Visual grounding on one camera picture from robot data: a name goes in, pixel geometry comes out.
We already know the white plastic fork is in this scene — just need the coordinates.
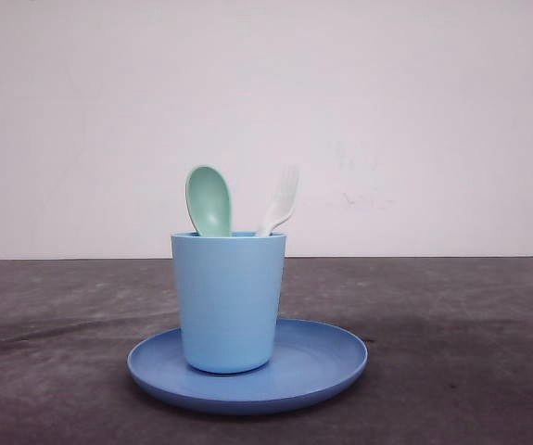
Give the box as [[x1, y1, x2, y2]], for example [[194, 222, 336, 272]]
[[255, 165, 299, 237]]

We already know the mint green plastic spoon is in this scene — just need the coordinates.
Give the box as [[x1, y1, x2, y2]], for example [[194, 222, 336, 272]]
[[185, 165, 232, 237]]

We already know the light blue plastic cup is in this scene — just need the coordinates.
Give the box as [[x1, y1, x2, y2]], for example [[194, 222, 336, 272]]
[[171, 232, 286, 374]]

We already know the blue plastic plate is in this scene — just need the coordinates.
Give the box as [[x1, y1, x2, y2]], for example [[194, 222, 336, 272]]
[[127, 318, 368, 415]]

